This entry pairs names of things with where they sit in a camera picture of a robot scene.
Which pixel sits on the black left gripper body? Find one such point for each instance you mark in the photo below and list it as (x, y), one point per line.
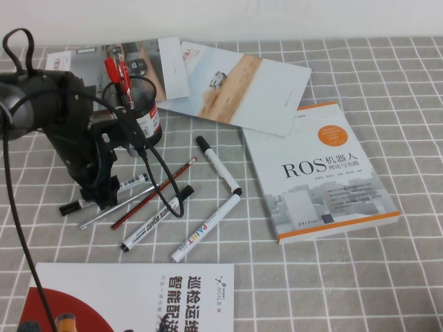
(83, 155)

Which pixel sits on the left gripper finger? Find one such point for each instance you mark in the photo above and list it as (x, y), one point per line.
(110, 192)
(92, 197)

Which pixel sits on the white marker with barcode label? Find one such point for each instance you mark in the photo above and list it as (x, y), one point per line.
(135, 180)

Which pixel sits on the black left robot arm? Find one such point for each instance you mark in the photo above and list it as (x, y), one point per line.
(38, 100)

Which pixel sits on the silver grey pen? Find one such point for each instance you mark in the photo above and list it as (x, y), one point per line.
(93, 220)

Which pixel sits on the black mesh pen holder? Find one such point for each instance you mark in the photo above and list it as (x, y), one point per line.
(152, 121)

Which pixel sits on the red transparent ballpoint pen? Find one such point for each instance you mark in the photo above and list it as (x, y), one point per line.
(125, 81)

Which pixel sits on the white board marker black cap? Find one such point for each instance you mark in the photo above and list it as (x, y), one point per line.
(149, 226)

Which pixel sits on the red black striped pencil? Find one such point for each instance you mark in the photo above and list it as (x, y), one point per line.
(187, 166)

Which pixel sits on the red cap marker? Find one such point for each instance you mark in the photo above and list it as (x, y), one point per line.
(110, 71)

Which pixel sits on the white paint marker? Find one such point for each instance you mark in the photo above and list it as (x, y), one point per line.
(207, 226)

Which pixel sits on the white red AgileX brochure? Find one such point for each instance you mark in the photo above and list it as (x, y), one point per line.
(138, 297)

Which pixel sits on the plain white marker black cap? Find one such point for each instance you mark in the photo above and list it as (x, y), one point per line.
(218, 166)

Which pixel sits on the brochure with office photo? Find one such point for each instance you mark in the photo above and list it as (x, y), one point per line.
(173, 69)

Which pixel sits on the brochure with desert photo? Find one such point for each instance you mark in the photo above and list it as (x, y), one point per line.
(259, 97)

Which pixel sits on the white orange ROS book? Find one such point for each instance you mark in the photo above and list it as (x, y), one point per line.
(311, 193)

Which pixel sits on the grey checkered tablecloth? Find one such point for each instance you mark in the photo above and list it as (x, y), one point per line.
(380, 276)

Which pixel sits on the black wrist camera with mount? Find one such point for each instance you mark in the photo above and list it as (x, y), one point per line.
(121, 131)

